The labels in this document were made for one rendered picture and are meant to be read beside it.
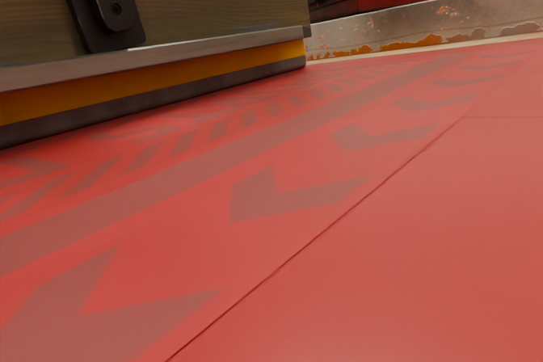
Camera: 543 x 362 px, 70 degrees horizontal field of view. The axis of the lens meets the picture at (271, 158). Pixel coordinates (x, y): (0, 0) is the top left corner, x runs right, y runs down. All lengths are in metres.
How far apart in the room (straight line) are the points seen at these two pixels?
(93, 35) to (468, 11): 0.28
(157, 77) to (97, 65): 0.05
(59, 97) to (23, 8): 0.04
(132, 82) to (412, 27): 0.25
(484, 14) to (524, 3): 0.03
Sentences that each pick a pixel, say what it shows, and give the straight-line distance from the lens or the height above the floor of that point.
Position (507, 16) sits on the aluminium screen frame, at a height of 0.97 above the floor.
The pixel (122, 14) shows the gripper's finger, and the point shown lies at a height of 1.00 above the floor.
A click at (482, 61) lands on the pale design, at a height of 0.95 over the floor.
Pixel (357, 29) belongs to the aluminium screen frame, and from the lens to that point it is 0.40.
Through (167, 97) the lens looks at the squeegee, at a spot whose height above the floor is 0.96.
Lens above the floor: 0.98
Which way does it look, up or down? 16 degrees down
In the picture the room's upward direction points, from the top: 10 degrees counter-clockwise
